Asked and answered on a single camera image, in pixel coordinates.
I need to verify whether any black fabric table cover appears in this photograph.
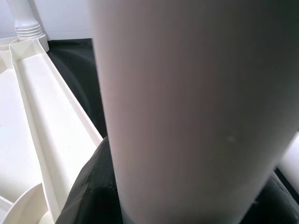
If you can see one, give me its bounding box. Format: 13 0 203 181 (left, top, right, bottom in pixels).
46 38 299 206

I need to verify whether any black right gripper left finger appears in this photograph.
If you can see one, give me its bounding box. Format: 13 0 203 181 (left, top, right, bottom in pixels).
55 135 127 224

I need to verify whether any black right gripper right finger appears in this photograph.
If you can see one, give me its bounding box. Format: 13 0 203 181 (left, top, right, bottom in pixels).
242 174 299 224

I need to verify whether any white plastic children table top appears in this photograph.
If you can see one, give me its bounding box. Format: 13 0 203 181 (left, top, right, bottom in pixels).
0 34 105 224

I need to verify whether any white plastic screw-in table leg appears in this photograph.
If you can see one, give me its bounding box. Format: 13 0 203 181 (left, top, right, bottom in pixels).
90 0 299 224
8 0 46 42
277 132 299 189

